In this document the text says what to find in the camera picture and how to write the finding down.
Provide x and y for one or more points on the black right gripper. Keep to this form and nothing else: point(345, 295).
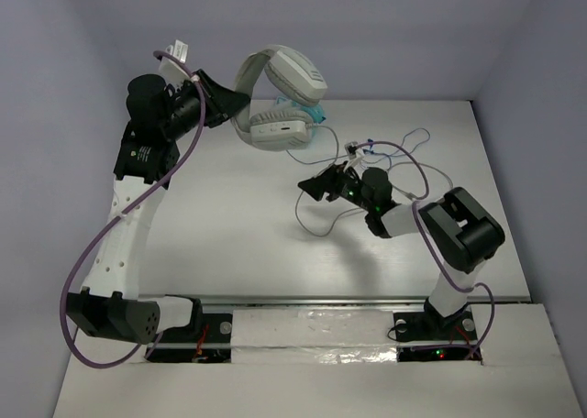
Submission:
point(329, 181)

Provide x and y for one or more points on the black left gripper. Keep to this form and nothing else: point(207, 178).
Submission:
point(204, 99)

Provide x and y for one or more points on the white grey over-ear headphones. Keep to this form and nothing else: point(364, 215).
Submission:
point(289, 123)

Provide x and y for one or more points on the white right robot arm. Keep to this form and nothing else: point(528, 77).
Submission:
point(460, 235)

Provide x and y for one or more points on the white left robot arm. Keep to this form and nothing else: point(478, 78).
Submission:
point(108, 304)

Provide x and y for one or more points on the teal cat-ear headphones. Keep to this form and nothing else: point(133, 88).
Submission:
point(316, 112)

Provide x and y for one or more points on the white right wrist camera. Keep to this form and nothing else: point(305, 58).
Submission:
point(355, 155)

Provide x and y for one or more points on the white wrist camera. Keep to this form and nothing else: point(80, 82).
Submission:
point(173, 67)
point(355, 155)

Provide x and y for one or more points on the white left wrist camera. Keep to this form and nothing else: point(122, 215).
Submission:
point(173, 67)

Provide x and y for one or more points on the blue wired earbuds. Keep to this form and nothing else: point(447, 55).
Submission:
point(386, 156)

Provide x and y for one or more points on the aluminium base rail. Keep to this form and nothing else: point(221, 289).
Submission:
point(328, 301)

